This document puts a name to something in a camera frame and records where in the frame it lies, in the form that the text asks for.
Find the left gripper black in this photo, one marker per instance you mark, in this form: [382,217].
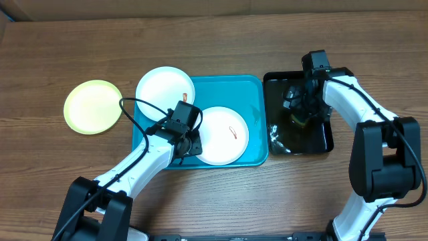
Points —
[198,146]

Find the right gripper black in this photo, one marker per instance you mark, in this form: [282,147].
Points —
[321,116]

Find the green yellow sponge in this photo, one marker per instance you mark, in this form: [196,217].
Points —
[299,121]

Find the white plate with ketchup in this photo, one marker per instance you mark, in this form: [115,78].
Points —
[224,136]

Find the yellow plate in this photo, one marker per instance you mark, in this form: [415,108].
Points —
[92,107]

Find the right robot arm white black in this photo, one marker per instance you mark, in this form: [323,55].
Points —
[385,169]

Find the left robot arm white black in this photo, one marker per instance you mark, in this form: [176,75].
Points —
[100,209]

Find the black water tray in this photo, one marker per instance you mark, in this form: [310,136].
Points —
[284,137]

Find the teal plastic tray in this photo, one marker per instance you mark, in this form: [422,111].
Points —
[244,95]

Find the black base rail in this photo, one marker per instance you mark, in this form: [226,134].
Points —
[296,236]

